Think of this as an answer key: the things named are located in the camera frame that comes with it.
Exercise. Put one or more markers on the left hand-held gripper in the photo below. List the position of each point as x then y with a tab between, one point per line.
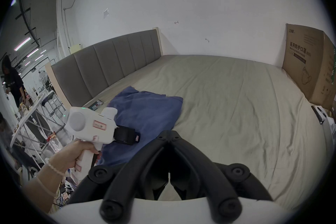
89	125

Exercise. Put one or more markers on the bed with beige sheet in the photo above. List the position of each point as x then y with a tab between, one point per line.
236	112

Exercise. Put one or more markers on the brown cardboard carton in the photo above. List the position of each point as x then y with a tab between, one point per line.
304	60

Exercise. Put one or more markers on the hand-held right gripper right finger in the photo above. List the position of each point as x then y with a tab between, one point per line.
204	165

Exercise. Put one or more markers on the white folding table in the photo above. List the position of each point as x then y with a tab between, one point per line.
28	115

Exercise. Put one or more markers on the black flat device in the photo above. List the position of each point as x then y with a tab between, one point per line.
319	114

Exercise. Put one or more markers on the grey padded headboard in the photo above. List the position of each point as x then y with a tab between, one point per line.
105	62

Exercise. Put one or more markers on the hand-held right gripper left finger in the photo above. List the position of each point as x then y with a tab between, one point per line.
139	165

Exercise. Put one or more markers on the person's left hand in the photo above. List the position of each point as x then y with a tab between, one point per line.
69	156

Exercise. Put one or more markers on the standing fan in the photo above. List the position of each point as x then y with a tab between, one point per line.
43	77

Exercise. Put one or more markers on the small flat dark device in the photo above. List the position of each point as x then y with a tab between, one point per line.
95	104

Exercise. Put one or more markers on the dark blue shirt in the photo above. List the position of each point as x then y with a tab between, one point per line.
147	112

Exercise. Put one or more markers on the person's left forearm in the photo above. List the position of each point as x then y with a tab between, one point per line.
43	186

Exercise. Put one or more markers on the black stool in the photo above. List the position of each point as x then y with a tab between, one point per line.
51	101

